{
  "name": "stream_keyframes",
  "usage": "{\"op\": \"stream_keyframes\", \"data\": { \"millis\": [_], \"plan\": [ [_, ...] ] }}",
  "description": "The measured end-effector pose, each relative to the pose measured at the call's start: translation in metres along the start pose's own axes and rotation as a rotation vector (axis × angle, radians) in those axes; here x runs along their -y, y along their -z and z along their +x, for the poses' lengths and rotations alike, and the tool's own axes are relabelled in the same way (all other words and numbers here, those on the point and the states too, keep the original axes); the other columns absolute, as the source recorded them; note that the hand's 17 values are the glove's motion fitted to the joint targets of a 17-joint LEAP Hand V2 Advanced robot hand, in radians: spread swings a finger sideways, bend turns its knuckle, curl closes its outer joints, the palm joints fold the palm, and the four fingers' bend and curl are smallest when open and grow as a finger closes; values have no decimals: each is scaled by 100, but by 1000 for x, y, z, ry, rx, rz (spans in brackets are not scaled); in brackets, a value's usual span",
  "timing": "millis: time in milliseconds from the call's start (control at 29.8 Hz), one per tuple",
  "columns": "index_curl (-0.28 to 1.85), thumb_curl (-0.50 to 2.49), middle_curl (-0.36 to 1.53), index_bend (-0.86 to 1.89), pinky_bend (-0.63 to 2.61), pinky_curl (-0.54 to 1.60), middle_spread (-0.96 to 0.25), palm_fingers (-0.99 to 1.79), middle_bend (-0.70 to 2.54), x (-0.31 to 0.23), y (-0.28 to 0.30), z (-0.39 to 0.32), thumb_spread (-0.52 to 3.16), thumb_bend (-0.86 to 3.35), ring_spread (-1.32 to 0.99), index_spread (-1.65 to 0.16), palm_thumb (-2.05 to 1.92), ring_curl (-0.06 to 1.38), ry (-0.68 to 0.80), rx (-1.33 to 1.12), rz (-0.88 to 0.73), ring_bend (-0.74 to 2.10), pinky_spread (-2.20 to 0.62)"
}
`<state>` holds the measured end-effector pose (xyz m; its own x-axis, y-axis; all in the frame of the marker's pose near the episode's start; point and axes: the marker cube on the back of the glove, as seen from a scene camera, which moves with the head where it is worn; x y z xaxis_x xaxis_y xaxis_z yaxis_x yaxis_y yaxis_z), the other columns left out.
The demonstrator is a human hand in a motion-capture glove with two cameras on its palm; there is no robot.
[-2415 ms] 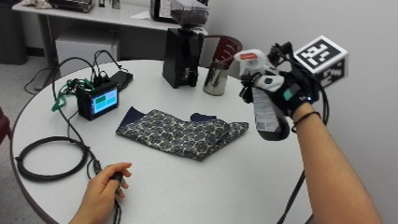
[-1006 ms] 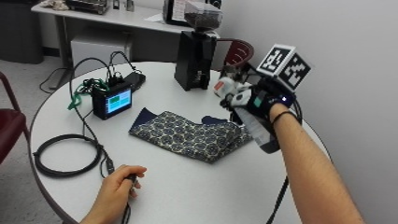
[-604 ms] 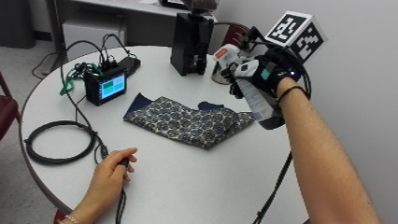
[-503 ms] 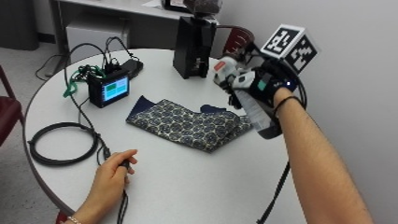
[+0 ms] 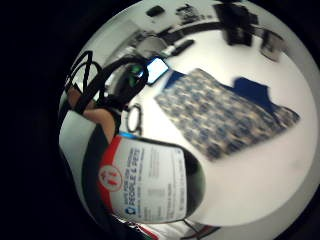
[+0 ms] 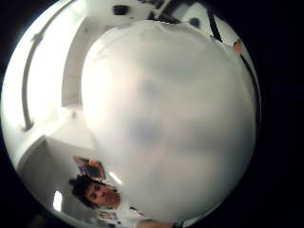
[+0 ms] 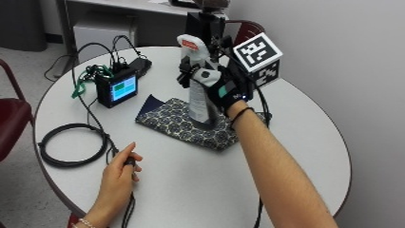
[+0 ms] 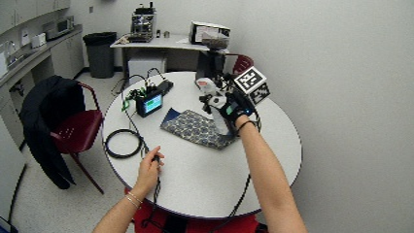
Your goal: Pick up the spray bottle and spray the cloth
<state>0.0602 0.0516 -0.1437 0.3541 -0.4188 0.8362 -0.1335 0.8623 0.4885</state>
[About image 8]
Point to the black flat power bank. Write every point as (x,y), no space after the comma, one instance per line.
(165,86)

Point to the white wall cupboards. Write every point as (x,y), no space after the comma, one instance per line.
(25,11)

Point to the white marker cube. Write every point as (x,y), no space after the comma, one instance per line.
(252,83)

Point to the black jacket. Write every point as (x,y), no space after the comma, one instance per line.
(45,119)

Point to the silver coffee machine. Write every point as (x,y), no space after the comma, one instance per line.
(143,24)

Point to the small white appliance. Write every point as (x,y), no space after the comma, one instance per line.
(39,40)

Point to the small black screen device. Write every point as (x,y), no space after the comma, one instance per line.
(151,104)

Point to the black camera stand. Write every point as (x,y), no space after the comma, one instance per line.
(212,61)

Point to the grey trash bin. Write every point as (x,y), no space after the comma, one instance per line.
(100,55)

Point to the white side table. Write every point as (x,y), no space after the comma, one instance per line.
(168,42)

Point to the person's red clothing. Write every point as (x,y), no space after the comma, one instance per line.
(206,225)

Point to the white cabinet box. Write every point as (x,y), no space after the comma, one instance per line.
(147,67)

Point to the red chair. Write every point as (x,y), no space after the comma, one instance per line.
(77,129)
(244,64)

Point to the white counter cabinets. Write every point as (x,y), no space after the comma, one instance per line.
(35,64)

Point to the small metal cup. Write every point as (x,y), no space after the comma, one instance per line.
(167,34)

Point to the blue patterned cloth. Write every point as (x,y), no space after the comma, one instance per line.
(193,129)

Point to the small dark bottle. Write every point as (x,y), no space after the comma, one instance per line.
(159,33)

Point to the microwave oven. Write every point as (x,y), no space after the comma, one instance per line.
(59,27)

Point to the white open box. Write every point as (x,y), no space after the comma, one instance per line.
(209,32)

